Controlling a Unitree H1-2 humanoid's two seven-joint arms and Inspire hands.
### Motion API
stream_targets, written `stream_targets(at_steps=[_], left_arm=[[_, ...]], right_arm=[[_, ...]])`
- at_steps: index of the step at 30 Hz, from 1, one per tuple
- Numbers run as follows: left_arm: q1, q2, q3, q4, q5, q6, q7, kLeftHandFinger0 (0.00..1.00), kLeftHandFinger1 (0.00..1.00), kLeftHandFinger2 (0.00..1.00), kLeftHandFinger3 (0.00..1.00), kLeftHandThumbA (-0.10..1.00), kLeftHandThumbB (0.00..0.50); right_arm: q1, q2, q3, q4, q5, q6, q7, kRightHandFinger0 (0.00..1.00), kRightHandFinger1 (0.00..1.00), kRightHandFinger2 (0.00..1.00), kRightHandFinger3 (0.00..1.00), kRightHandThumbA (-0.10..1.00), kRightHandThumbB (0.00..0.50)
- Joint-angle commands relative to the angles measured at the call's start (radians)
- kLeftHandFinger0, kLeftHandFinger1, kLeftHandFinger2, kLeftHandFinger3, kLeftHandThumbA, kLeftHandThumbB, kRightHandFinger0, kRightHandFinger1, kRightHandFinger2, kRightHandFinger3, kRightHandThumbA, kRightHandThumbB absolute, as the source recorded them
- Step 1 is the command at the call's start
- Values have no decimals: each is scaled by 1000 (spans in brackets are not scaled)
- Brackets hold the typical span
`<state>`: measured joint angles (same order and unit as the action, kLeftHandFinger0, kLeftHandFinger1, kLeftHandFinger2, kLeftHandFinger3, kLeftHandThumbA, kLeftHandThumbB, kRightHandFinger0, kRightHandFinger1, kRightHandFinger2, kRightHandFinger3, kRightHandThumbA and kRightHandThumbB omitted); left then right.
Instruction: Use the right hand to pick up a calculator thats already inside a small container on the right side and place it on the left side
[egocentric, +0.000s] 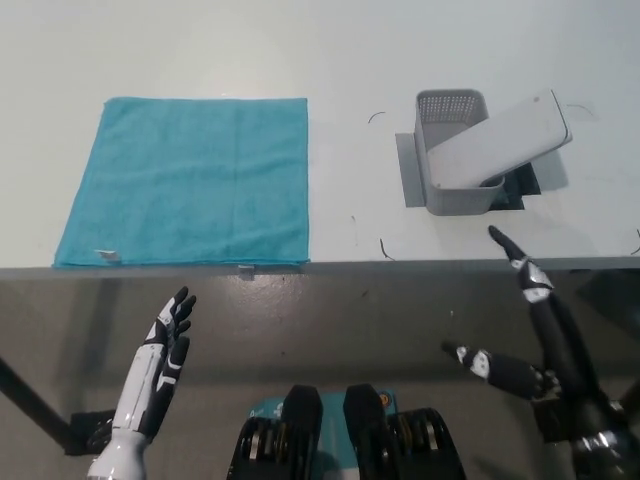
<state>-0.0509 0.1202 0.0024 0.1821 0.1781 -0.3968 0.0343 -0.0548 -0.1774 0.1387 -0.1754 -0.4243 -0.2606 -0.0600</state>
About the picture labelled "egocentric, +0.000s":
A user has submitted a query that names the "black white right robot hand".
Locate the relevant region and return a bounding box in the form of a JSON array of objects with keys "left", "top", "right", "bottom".
[{"left": 441, "top": 225, "right": 624, "bottom": 444}]

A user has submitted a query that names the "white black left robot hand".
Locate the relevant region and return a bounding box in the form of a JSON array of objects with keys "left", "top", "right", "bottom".
[{"left": 110, "top": 286, "right": 198, "bottom": 437}]

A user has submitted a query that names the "white calculator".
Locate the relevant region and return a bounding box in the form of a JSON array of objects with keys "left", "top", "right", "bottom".
[{"left": 428, "top": 88, "right": 574, "bottom": 190}]

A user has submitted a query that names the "black diagonal table leg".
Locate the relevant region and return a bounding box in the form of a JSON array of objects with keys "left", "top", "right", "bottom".
[{"left": 0, "top": 353, "right": 82, "bottom": 454}]

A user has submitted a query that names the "teal microfibre cloth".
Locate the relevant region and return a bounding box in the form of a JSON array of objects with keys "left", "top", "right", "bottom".
[{"left": 51, "top": 96, "right": 312, "bottom": 270}]

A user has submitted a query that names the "grey perforated plastic basket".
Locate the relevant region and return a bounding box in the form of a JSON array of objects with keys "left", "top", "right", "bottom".
[{"left": 414, "top": 88, "right": 507, "bottom": 217}]

